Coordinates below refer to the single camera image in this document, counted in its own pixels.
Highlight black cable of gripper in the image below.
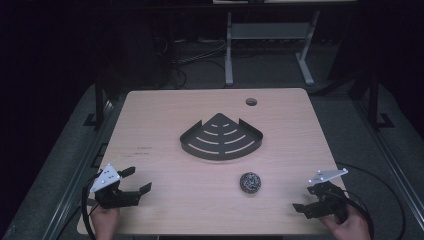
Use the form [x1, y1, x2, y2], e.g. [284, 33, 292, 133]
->
[81, 171, 103, 240]
[334, 161, 407, 240]

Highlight bundle of floor cables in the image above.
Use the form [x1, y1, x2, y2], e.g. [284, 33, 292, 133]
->
[154, 35, 228, 90]

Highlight person's right hand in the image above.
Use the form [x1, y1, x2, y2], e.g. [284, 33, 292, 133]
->
[319, 203, 372, 240]

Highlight black metal corner shelf rack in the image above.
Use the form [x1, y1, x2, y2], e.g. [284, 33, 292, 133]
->
[179, 112, 264, 162]

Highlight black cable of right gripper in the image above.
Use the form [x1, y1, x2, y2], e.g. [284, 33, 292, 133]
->
[334, 161, 407, 240]

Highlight aluminium frame rail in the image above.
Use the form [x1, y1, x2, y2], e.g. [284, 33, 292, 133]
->
[354, 99, 424, 231]
[41, 99, 116, 240]

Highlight person's left hand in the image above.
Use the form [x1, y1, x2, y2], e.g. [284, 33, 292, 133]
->
[89, 205, 121, 240]

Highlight steel wool scrubber ball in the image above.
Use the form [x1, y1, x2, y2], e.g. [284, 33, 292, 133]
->
[239, 171, 262, 194]

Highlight black metal post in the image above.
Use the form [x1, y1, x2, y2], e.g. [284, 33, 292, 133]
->
[366, 71, 396, 131]
[83, 75, 108, 128]

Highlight grey metal stand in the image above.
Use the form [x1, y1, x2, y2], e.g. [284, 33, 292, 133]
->
[224, 9, 322, 87]

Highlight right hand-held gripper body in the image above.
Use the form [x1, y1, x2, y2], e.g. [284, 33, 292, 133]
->
[307, 167, 350, 222]

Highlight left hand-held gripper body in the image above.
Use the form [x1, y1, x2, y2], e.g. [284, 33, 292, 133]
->
[89, 162, 141, 210]

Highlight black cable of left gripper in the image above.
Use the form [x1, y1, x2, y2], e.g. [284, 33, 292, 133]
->
[81, 171, 103, 240]

